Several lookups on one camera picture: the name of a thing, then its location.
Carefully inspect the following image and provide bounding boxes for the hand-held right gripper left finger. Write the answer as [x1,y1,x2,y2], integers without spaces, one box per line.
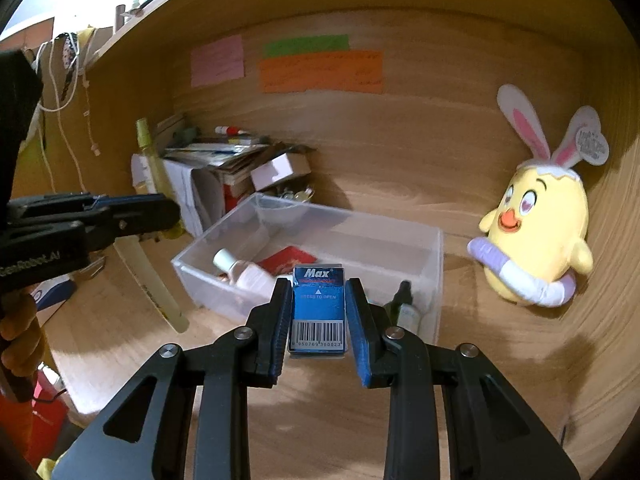
[51,276,293,480]

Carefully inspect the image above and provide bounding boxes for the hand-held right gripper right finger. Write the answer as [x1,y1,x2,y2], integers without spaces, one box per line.
[346,277,581,480]

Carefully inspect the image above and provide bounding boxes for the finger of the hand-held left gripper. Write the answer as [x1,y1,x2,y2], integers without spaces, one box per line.
[7,192,161,218]
[75,200,181,251]

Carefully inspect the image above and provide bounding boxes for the blue staple box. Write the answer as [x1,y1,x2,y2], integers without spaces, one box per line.
[289,263,347,358]

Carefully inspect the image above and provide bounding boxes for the dark green spray bottle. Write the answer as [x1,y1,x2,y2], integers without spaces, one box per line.
[382,280,421,333]

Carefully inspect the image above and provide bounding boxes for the clear plastic storage bin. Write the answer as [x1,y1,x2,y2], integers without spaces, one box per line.
[171,191,445,347]

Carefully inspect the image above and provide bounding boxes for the person's left hand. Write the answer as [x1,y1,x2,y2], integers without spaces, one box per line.
[0,287,49,401]

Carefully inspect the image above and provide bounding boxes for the blue and white box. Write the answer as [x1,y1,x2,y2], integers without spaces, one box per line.
[32,280,78,326]

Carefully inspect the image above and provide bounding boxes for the white printed paper stack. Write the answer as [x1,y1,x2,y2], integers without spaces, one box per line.
[131,152,226,238]

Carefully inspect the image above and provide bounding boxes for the tall yellow-green spray bottle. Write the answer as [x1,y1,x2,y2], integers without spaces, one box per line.
[135,117,185,240]

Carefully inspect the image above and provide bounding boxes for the white and pink bottle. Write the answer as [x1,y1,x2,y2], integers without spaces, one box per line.
[212,249,273,292]

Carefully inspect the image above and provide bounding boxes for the red booklet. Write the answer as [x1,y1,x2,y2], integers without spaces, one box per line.
[256,246,318,277]

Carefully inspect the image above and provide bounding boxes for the red box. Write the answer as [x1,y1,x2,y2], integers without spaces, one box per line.
[223,183,253,216]

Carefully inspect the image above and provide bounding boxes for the pile of papers and packets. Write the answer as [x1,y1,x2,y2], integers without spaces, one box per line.
[160,135,316,186]

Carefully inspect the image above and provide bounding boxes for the pile of small metal items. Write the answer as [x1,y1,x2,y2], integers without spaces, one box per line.
[270,186,316,202]

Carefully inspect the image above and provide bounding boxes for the small white cardboard box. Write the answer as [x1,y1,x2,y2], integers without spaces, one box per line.
[250,152,311,192]

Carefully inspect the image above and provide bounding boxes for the pink paper note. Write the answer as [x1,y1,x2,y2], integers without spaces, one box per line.
[191,35,246,88]

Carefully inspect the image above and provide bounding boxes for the wooden shelf board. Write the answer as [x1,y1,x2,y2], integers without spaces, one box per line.
[90,0,241,61]

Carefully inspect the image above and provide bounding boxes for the yellow chick plush toy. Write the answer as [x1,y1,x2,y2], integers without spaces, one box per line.
[467,84,611,308]

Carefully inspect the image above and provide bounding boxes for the orange paper note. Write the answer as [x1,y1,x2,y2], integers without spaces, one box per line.
[257,51,385,94]

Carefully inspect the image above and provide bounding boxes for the green paper note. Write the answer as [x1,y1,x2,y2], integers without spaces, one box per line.
[263,35,351,58]

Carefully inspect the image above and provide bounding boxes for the hanging white cables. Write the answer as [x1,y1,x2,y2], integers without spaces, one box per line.
[37,30,101,191]

